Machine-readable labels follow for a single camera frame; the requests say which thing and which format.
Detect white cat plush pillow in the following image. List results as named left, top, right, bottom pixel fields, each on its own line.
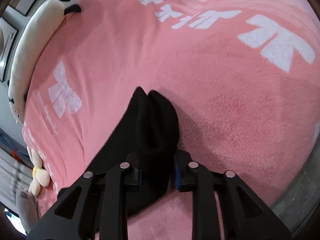
left=8, top=0, right=81, bottom=125

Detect pink fleece blanket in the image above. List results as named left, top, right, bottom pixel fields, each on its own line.
left=23, top=0, right=319, bottom=239

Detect striped curtain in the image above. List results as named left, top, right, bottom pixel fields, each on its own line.
left=1, top=131, right=32, bottom=209

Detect black pants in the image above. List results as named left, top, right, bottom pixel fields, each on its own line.
left=87, top=87, right=180, bottom=217

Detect grey plush toy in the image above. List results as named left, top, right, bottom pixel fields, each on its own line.
left=16, top=190, right=39, bottom=235

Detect framed wall picture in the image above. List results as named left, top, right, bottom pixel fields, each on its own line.
left=1, top=18, right=18, bottom=82

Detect cream flower plush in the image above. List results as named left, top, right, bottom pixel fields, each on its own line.
left=27, top=147, right=50, bottom=197

